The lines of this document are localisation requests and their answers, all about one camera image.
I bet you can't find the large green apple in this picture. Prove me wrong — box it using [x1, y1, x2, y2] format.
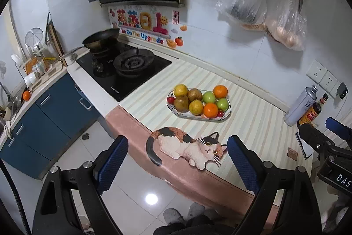
[203, 91, 216, 104]

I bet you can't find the brown pear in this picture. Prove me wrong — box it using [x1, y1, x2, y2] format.
[174, 95, 189, 113]
[187, 88, 203, 102]

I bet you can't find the dark sauce bottle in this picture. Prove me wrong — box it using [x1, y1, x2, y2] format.
[297, 94, 329, 128]

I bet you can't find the silver spray can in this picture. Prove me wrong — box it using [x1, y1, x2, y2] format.
[283, 85, 317, 126]

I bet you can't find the blue kitchen cabinet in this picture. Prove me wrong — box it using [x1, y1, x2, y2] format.
[1, 73, 100, 179]

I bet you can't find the grey slipper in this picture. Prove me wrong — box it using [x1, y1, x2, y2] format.
[163, 207, 185, 225]

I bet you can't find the striped cat table mat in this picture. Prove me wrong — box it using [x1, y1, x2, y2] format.
[106, 60, 312, 216]

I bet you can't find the small orange fruit on counter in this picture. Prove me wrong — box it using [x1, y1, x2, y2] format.
[22, 90, 32, 101]

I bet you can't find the red cherry tomato small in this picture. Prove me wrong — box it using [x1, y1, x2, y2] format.
[218, 110, 224, 117]

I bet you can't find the small green apple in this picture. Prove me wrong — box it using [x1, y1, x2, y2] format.
[216, 98, 229, 112]

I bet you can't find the orange near gripper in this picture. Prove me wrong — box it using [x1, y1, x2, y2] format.
[203, 103, 218, 119]

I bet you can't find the yellow lemon lower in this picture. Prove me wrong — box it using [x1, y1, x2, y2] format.
[189, 99, 204, 116]

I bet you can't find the yellow lemon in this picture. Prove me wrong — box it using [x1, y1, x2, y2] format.
[173, 84, 189, 97]
[189, 99, 204, 116]

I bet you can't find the dish rack with dishes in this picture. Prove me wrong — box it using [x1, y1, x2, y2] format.
[11, 27, 62, 89]

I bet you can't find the clear plastic bag with eggs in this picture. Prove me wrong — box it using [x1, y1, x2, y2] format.
[265, 0, 307, 51]

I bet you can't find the black gas stove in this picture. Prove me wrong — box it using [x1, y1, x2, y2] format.
[77, 42, 172, 102]

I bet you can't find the floral ceramic plate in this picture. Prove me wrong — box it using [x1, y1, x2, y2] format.
[166, 98, 231, 122]

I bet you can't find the red cherry tomato large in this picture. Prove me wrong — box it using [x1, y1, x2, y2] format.
[167, 97, 175, 104]

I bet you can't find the yellow lemon upper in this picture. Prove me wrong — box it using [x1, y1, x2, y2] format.
[173, 84, 189, 97]

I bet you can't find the black frying pan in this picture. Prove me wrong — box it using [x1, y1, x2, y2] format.
[58, 27, 121, 60]

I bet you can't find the white wall socket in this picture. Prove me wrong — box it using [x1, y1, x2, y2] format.
[307, 60, 341, 98]

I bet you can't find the colourful wall sticker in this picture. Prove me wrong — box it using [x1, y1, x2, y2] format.
[107, 5, 187, 49]

